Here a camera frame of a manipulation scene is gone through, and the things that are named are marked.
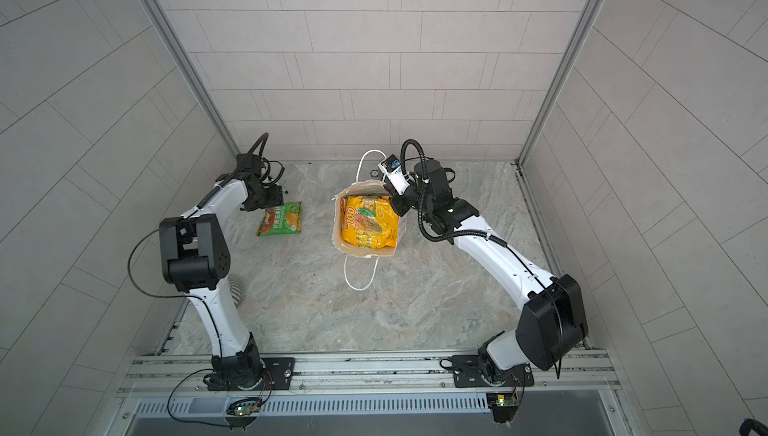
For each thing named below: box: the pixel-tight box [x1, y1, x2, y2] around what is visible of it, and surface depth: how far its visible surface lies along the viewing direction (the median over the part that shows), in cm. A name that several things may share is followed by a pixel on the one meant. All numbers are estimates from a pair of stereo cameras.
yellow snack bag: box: [340, 195, 400, 249], surface depth 82 cm
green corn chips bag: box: [256, 202, 303, 237], surface depth 98 cm
